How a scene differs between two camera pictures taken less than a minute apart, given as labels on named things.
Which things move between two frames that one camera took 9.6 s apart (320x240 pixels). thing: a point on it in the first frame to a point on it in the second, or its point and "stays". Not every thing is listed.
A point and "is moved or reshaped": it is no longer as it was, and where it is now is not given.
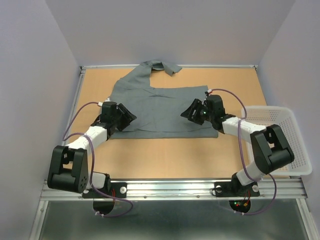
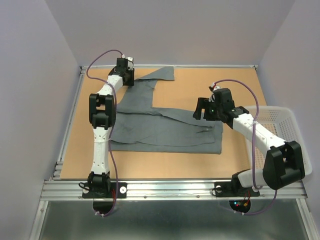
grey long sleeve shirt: x=157 y=110 is moved or reshaped
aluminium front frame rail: x=191 y=189 stays
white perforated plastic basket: x=284 y=117 stays
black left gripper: x=127 y=117 to x=131 y=83
